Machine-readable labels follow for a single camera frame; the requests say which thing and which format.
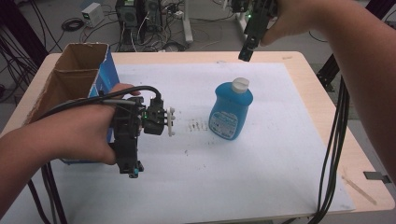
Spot black cables under table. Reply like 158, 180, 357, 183
27, 161, 69, 224

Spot white power supply unit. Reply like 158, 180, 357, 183
80, 2, 106, 29

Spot blue cardboard box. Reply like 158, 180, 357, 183
23, 42, 121, 165

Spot blue bottle with white cap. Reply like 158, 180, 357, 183
207, 77, 254, 141

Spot person's right hand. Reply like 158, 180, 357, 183
259, 0, 332, 48

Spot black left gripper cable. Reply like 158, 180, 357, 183
36, 85, 163, 123

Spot coiled black cable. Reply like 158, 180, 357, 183
61, 17, 86, 33

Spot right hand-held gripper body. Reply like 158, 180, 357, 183
232, 0, 278, 42

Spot white foam mat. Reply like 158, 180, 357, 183
0, 62, 357, 224

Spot black metal frame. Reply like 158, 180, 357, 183
315, 53, 344, 93

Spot person's left hand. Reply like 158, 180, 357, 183
46, 82, 142, 166

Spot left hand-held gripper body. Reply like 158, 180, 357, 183
110, 95, 177, 145

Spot black computer tower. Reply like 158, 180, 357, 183
114, 0, 138, 45

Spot white metal stand leg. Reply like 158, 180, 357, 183
182, 0, 194, 44

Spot black right gripper cable bundle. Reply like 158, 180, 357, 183
306, 75, 352, 224

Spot black tape strip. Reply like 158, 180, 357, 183
362, 171, 392, 185

